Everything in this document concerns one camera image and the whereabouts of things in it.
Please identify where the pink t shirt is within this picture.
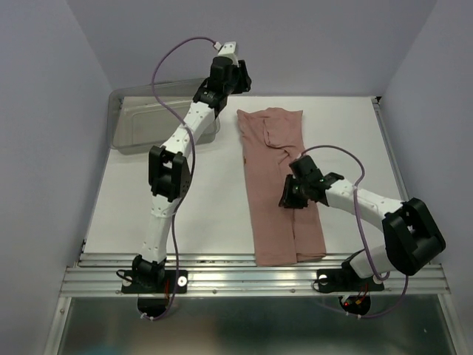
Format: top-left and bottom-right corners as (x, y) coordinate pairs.
(236, 108), (326, 266)

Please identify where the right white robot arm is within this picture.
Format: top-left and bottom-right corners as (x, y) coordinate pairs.
(279, 155), (446, 293)

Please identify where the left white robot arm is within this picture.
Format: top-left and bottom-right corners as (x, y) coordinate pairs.
(131, 55), (251, 291)

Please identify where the clear plastic bin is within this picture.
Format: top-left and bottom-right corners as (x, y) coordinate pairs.
(107, 78), (203, 155)

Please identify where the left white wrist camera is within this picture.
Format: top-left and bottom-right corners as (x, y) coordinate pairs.
(214, 41), (239, 67)

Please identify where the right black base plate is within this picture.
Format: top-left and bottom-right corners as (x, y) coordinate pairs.
(311, 268), (384, 294)

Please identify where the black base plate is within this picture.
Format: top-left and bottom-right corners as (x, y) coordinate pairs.
(311, 268), (384, 294)
(116, 269), (188, 294)

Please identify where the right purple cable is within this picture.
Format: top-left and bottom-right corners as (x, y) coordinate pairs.
(295, 144), (409, 320)

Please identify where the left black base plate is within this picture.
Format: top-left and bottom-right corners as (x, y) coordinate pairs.
(116, 269), (188, 294)

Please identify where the aluminium rail frame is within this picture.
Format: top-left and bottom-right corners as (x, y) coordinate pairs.
(58, 96), (452, 297)

